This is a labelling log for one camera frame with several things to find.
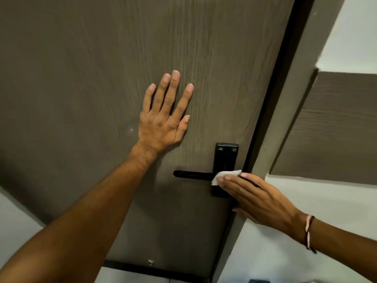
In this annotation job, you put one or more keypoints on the person's left little finger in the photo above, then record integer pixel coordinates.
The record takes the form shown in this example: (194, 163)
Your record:
(148, 98)

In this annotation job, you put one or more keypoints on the person's left thumb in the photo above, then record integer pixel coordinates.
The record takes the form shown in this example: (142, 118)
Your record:
(183, 125)

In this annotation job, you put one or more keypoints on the pink thread wristband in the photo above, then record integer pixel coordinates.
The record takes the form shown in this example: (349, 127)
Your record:
(308, 232)

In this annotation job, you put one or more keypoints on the brown wooden wall panel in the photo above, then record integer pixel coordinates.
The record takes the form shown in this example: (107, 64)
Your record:
(332, 129)

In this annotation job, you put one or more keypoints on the grey door frame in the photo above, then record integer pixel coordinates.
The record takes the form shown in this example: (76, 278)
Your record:
(282, 114)

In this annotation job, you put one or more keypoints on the person's right hand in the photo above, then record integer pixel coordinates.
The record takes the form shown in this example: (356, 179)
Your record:
(262, 203)

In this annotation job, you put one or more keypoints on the person's left forearm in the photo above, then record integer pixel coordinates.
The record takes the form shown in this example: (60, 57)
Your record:
(79, 223)

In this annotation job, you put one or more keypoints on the person's right forearm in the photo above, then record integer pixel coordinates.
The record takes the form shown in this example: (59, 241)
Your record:
(343, 247)

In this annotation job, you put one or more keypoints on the white tissue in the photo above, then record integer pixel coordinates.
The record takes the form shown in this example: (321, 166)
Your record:
(225, 175)

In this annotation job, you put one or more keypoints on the person's left middle finger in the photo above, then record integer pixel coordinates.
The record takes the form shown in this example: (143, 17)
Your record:
(170, 91)

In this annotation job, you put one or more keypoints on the person's right thumb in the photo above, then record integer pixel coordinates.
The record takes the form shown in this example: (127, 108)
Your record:
(244, 213)

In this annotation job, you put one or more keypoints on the brown wooden door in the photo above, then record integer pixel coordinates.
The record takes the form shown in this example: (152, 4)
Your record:
(117, 85)

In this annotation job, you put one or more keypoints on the person's left hand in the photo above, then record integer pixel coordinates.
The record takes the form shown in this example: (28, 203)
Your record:
(158, 126)

